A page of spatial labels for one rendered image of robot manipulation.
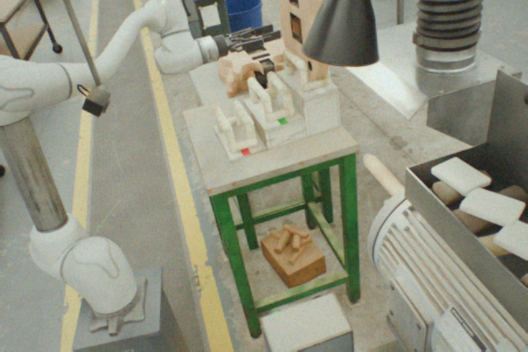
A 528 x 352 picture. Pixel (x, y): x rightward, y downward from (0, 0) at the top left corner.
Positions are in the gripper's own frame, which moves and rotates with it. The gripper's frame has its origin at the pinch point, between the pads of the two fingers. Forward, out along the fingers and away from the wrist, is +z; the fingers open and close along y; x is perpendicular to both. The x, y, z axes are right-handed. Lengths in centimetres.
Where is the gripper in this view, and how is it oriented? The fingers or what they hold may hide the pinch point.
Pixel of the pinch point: (269, 33)
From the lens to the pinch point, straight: 167.9
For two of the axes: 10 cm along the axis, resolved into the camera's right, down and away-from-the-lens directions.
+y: 3.3, 5.0, -8.0
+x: -1.5, -8.1, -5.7
